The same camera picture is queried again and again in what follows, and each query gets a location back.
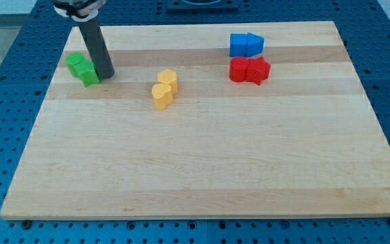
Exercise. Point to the robot arm flange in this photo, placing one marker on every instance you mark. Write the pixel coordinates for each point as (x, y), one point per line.
(78, 10)

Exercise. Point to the wooden board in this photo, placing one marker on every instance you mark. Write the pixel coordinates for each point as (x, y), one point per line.
(305, 143)

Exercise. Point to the yellow hexagon block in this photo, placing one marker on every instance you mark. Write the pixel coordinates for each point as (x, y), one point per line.
(168, 77)

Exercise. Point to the red circle block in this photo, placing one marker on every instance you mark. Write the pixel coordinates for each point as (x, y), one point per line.
(238, 67)

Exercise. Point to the blue cube block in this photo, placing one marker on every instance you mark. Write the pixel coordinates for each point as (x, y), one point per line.
(238, 44)

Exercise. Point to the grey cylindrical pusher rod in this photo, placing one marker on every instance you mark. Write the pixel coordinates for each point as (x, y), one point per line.
(96, 47)

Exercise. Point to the red star block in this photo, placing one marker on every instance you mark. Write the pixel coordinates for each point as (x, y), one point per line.
(257, 70)

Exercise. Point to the yellow heart block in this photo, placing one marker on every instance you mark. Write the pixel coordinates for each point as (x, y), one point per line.
(162, 95)

